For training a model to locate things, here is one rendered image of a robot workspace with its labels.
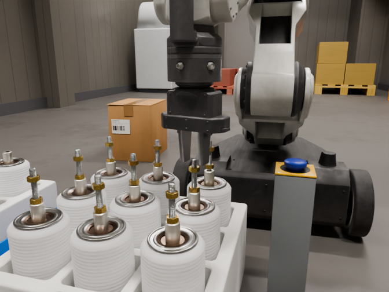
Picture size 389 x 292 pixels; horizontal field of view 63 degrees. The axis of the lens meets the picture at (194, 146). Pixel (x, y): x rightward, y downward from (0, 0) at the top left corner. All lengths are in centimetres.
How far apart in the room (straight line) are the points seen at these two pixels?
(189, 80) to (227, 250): 31
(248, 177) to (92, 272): 57
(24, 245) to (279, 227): 43
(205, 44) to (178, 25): 5
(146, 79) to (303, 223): 536
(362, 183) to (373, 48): 669
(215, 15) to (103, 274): 41
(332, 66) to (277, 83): 510
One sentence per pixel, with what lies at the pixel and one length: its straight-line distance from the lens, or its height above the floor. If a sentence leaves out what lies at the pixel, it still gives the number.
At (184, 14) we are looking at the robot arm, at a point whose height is 57.
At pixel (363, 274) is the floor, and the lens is 94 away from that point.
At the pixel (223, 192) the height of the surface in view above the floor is 25.
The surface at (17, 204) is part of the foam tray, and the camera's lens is 89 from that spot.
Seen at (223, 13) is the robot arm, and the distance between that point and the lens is 50.
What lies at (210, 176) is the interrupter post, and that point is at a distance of 68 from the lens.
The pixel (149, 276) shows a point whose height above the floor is 21.
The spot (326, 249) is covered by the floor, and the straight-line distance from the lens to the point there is 100.
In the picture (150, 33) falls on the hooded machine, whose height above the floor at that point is 100.
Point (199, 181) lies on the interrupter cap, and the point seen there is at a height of 25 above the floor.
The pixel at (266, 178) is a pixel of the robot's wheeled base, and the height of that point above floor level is 18.
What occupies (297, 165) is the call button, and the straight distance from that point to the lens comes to 59.
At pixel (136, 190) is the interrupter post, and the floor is 27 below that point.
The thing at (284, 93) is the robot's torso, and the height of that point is 43.
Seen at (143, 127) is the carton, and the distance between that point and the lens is 165.
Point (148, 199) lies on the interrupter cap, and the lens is 62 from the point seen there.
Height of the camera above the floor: 50
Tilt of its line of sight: 14 degrees down
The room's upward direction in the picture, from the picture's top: straight up
